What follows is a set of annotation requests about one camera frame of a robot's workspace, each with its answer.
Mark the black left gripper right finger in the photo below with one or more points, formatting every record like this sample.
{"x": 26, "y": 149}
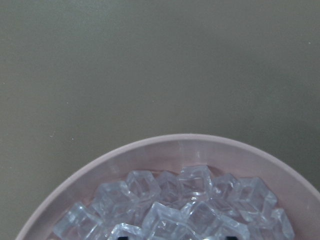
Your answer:
{"x": 230, "y": 238}

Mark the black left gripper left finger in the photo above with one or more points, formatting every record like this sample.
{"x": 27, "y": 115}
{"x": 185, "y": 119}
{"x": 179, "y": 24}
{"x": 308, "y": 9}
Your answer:
{"x": 123, "y": 238}

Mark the pile of ice cubes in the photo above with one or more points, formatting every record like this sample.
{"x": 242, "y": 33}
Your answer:
{"x": 192, "y": 205}

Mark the pink bowl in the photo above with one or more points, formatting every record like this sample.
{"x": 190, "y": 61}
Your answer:
{"x": 296, "y": 195}

